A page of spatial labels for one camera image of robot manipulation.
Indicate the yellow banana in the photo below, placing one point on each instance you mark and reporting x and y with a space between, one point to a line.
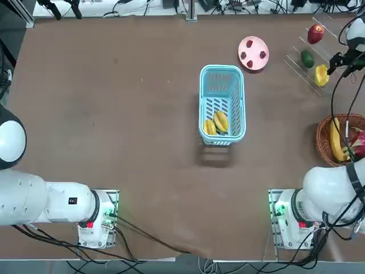
335 140

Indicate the pink round plate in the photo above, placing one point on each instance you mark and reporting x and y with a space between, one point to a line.
254 52

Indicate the brown wicker basket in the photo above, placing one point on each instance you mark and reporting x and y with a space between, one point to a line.
323 137

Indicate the pink dragon fruit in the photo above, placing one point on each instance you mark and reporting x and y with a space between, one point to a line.
359 142

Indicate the white table edge bracket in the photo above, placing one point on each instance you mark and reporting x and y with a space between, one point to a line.
191 17

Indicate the black stand leg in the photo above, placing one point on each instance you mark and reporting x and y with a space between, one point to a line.
54 10
74 8

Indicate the yellow star fruit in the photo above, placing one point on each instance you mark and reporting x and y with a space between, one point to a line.
221 120
210 127
320 76

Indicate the aluminium camera post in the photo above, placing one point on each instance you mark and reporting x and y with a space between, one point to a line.
192 7

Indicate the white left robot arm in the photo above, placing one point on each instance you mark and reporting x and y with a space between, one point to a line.
57 202

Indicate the green avocado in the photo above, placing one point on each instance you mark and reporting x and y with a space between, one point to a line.
307 58

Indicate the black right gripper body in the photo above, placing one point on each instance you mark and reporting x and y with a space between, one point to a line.
358 58

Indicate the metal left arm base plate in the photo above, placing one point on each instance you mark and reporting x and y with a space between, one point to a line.
114 197

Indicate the clear acrylic display stand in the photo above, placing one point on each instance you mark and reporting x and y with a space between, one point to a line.
293 61

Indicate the red apple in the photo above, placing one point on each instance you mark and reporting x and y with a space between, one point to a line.
315 34

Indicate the aluminium frame profile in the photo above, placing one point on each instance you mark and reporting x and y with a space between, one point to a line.
30 21

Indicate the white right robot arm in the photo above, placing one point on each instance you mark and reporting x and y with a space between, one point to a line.
322 188

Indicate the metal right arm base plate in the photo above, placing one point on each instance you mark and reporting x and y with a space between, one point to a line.
272 199

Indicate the blue plastic basket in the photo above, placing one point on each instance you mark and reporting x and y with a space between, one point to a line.
222 68

